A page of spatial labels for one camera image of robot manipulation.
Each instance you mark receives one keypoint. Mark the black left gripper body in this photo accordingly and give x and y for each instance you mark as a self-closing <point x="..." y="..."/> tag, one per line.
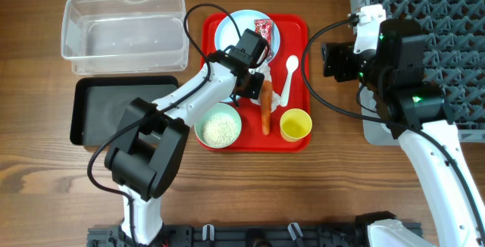
<point x="253" y="89"/>

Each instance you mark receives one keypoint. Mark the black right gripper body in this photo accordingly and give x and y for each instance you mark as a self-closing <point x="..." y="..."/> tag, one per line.
<point x="339" y="56"/>

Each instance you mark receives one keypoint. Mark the red snack wrapper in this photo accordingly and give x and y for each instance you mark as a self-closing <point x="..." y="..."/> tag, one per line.
<point x="264" y="27"/>

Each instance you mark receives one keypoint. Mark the orange carrot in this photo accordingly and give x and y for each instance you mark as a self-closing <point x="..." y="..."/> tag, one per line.
<point x="266" y="95"/>

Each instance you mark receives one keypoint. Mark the white tissue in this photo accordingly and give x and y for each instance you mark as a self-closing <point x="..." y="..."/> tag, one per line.
<point x="266" y="70"/>

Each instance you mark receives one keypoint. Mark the mint green bowl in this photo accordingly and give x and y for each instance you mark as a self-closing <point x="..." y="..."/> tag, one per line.
<point x="218" y="108"/>

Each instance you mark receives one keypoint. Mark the white rice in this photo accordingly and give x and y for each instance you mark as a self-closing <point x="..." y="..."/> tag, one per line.
<point x="219" y="130"/>

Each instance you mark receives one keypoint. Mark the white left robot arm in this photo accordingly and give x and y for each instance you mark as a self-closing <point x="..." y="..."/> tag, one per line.
<point x="145" y="153"/>

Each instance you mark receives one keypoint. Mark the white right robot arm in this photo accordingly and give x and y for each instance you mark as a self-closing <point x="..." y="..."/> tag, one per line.
<point x="387" y="59"/>

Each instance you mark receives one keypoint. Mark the grey dishwasher rack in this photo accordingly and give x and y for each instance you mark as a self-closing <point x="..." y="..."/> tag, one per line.
<point x="454" y="54"/>

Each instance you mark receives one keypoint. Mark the white plastic spoon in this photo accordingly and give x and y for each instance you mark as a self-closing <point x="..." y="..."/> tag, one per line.
<point x="292" y="64"/>

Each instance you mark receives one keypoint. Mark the red serving tray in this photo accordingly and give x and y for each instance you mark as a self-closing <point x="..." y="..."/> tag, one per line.
<point x="294" y="36"/>

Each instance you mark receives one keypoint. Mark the yellow cup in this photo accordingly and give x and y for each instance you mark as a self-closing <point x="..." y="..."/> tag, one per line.
<point x="295" y="124"/>

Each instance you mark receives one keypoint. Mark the clear plastic bin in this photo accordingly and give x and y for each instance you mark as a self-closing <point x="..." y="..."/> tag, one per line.
<point x="102" y="37"/>

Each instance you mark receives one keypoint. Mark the black tray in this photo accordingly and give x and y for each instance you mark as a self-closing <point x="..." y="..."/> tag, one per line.
<point x="99" y="103"/>

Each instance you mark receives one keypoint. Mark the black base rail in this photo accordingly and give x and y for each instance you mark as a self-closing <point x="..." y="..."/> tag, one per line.
<point x="345" y="234"/>

